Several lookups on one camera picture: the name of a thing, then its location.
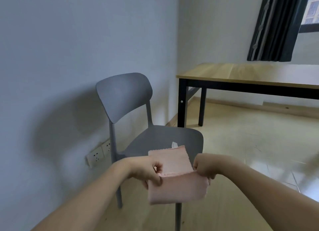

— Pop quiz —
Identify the person's left hand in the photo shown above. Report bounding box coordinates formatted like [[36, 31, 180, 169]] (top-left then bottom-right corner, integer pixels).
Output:
[[124, 155, 164, 190]]

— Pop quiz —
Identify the person's right hand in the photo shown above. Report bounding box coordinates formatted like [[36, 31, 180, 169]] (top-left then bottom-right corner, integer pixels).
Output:
[[192, 153, 241, 187]]

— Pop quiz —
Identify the pink cloth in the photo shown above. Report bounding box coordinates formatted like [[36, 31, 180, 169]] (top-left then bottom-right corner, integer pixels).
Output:
[[148, 142, 210, 205]]

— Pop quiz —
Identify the person's left forearm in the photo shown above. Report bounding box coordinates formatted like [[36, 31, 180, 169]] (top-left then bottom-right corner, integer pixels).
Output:
[[31, 160, 131, 231]]

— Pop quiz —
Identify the person's right forearm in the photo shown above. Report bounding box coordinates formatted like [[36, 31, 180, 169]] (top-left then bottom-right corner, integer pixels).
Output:
[[222, 158, 319, 231]]

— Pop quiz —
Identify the grey plastic chair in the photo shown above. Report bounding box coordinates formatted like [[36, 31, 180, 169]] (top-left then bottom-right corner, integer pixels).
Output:
[[95, 72, 204, 231]]

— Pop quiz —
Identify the wooden table with black legs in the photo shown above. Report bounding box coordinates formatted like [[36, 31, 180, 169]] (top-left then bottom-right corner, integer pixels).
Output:
[[176, 62, 319, 128]]

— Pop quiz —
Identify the dark grey curtain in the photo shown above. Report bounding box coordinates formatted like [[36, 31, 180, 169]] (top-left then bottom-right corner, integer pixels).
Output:
[[247, 0, 312, 62]]

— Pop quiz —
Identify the white wall socket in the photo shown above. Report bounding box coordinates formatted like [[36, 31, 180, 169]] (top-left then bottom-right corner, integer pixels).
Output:
[[101, 140, 112, 157], [86, 147, 105, 168]]

